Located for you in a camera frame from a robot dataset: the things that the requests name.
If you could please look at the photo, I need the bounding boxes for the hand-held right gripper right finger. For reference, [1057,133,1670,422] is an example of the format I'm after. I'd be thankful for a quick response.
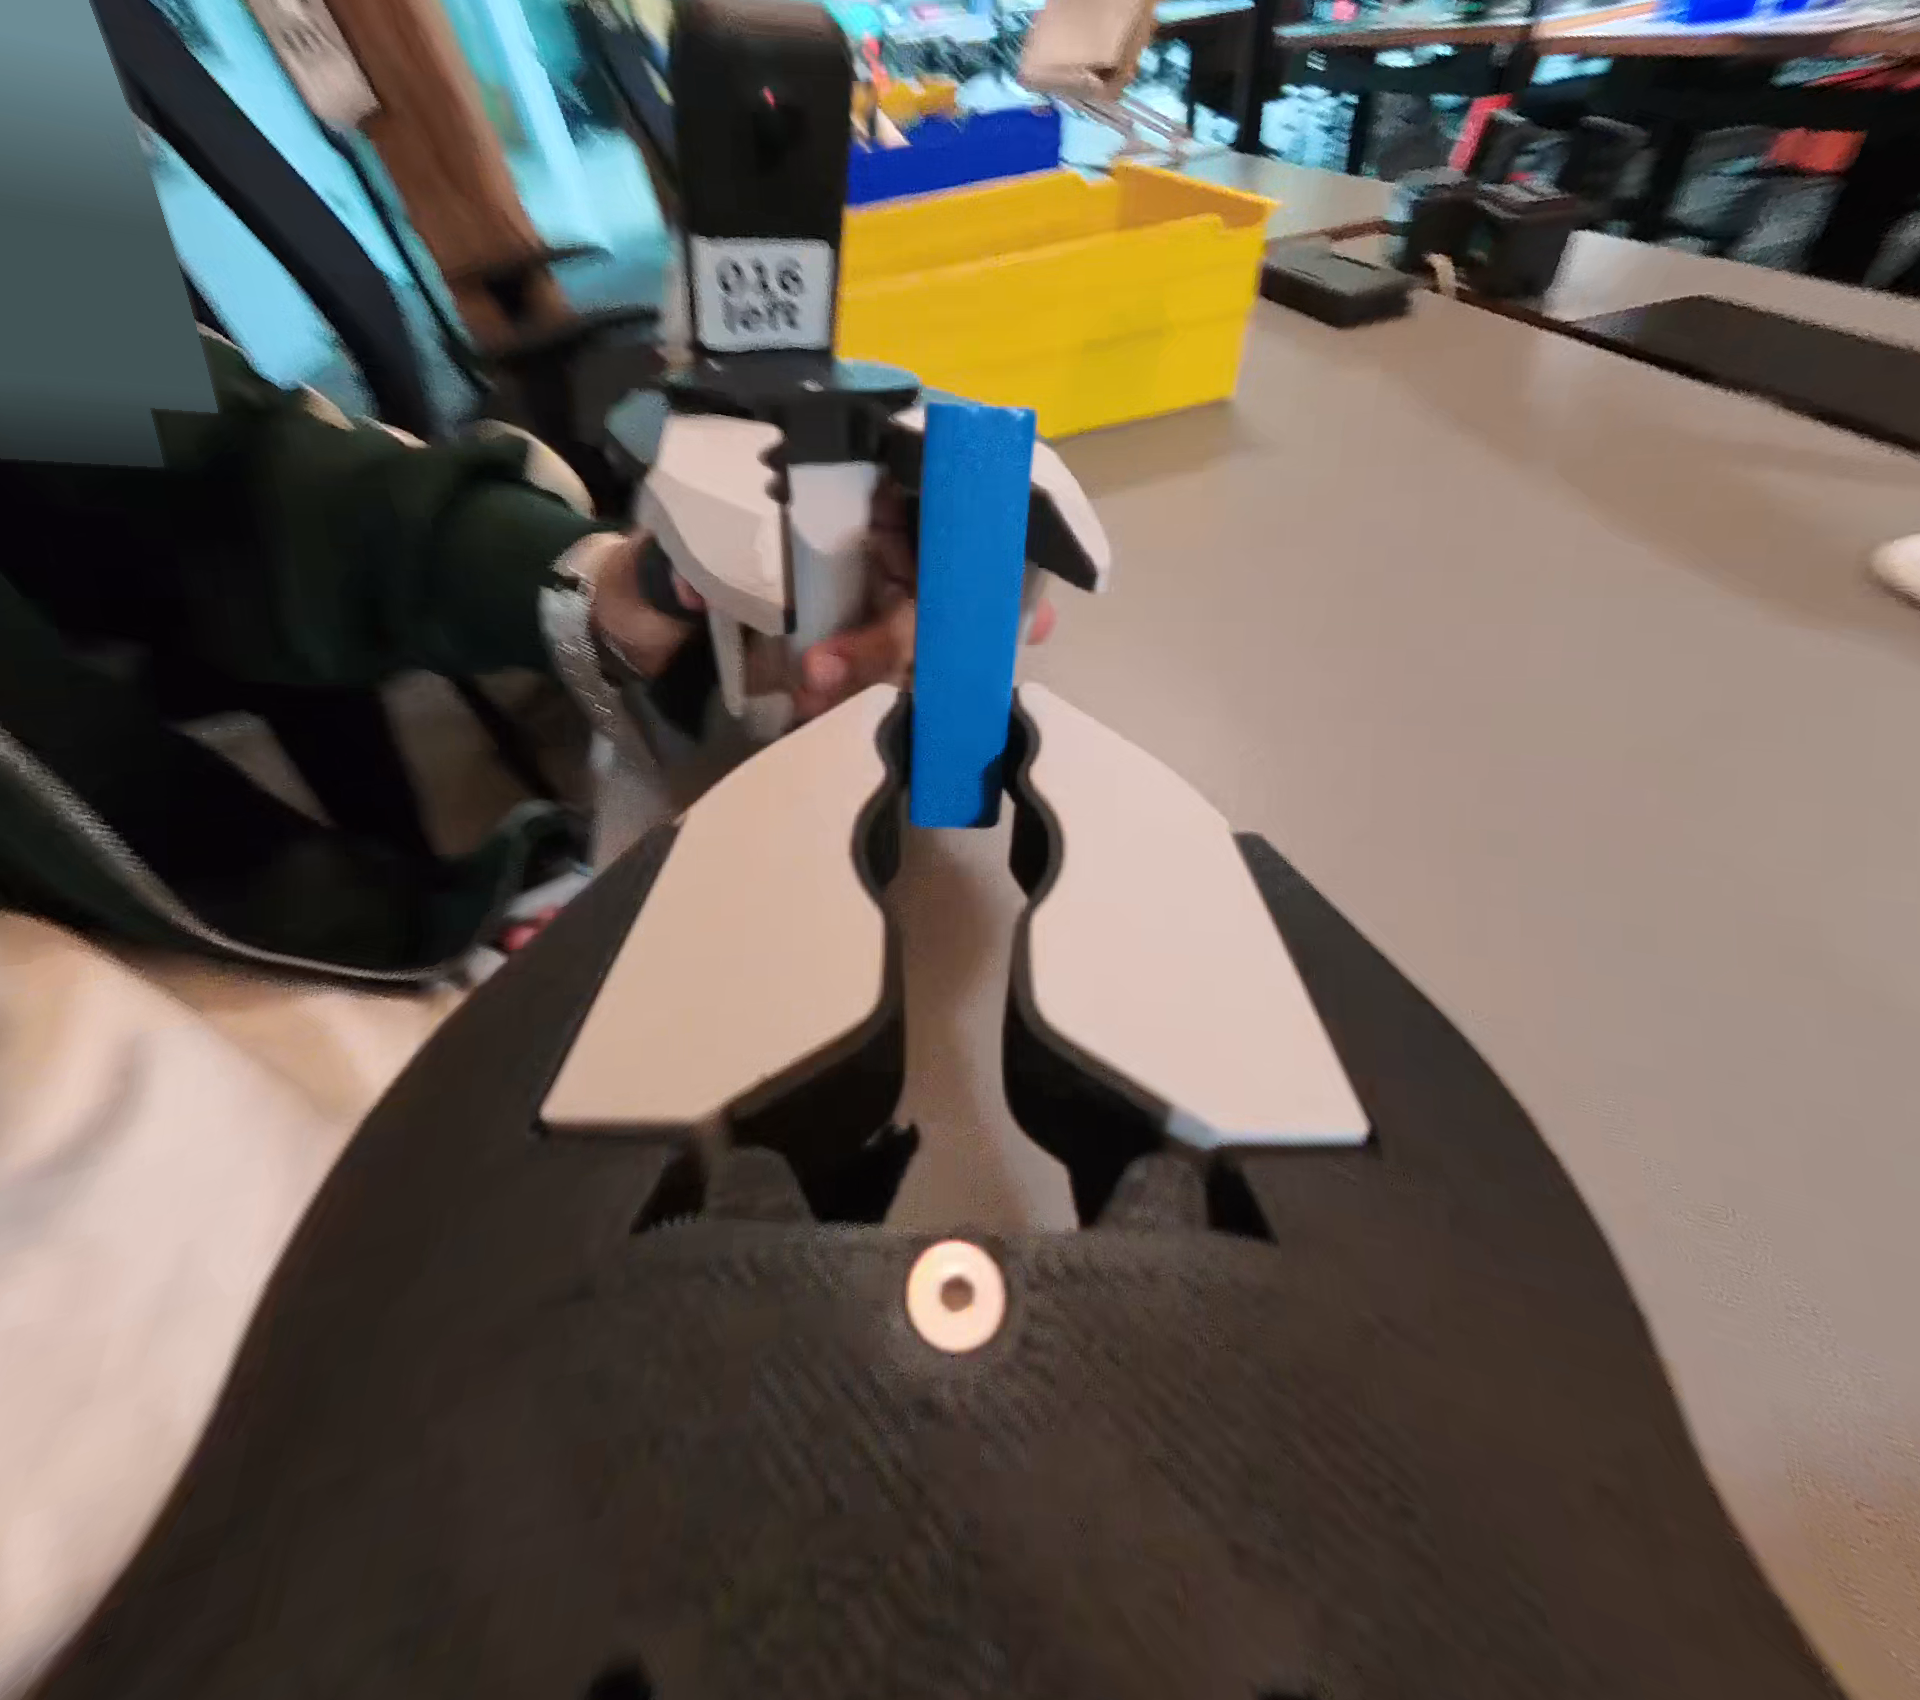
[1008,684,1371,1227]

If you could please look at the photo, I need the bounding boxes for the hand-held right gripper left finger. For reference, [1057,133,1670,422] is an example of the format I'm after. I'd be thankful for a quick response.
[537,684,909,1227]

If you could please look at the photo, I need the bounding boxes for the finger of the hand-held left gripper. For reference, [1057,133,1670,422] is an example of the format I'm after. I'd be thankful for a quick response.
[637,416,794,636]
[1032,437,1117,599]

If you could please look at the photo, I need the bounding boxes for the blue rectangular block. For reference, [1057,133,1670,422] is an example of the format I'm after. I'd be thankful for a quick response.
[909,403,1041,828]

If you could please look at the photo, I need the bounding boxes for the yellow plastic bin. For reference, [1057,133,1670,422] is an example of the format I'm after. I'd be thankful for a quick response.
[838,161,1282,445]

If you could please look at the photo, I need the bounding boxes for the person's left forearm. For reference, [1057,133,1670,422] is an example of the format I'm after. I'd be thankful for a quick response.
[152,382,606,700]

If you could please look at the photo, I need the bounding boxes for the grey desk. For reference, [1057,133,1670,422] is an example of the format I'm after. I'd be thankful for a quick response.
[600,149,1920,1700]

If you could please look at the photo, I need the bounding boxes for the black desk mat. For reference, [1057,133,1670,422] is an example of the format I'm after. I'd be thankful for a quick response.
[1574,294,1920,453]

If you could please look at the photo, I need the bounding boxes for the person's left hand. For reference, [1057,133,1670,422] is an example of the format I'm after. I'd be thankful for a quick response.
[576,530,916,723]

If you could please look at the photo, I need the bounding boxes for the silver wristwatch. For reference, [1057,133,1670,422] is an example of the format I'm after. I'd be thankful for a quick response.
[540,559,621,729]

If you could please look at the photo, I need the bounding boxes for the black office chair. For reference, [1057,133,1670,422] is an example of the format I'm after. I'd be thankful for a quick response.
[450,245,673,385]

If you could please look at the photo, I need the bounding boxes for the black flat box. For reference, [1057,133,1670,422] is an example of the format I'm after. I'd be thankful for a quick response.
[1260,241,1421,331]

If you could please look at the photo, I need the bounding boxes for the black high-back chair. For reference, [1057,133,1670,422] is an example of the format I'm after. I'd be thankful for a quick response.
[67,0,487,445]

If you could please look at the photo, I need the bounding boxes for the black battery charger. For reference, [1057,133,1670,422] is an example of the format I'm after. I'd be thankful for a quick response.
[1388,170,1482,266]
[1463,179,1602,303]

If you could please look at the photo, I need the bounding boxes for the person's green jacket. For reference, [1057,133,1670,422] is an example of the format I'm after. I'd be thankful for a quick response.
[0,590,591,985]

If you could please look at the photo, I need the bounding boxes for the person's white clothing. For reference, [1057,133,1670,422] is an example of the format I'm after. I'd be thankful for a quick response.
[0,914,470,1690]

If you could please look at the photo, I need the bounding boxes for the wooden post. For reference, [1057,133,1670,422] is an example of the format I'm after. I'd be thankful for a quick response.
[188,0,583,340]

